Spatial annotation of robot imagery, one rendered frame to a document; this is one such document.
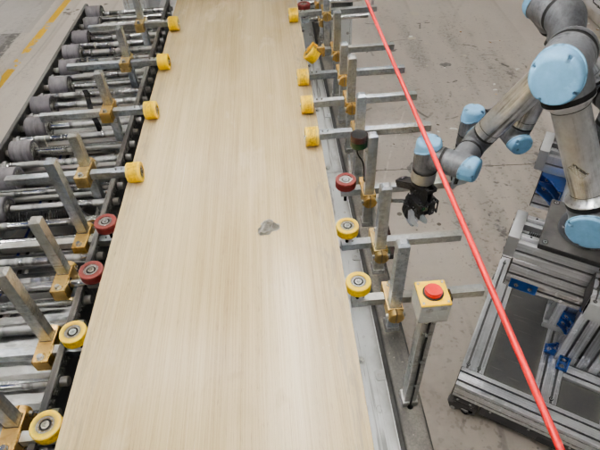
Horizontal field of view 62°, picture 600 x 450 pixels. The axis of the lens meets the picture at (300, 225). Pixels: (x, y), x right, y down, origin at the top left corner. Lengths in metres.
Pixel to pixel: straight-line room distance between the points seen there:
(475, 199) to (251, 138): 1.65
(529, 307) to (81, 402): 1.90
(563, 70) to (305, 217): 0.96
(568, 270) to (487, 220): 1.51
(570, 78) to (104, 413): 1.37
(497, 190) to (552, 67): 2.24
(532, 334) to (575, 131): 1.32
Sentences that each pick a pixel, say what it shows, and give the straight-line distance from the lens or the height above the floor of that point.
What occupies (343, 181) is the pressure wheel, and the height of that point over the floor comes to 0.91.
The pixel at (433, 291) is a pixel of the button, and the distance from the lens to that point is 1.18.
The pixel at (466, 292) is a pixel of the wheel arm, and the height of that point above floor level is 0.82.
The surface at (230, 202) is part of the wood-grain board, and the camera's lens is 1.89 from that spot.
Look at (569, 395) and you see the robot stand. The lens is 2.37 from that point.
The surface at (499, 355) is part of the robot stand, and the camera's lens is 2.37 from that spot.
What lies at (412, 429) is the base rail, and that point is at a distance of 1.59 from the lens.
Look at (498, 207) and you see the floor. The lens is 3.32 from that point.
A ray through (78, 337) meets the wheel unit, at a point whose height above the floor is 0.91.
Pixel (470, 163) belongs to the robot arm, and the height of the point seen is 1.26.
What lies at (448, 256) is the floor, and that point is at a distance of 2.95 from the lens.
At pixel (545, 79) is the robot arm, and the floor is 1.58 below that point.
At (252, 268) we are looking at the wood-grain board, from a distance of 1.65.
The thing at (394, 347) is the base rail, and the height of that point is 0.70.
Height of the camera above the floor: 2.14
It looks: 45 degrees down
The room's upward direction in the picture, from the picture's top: 3 degrees counter-clockwise
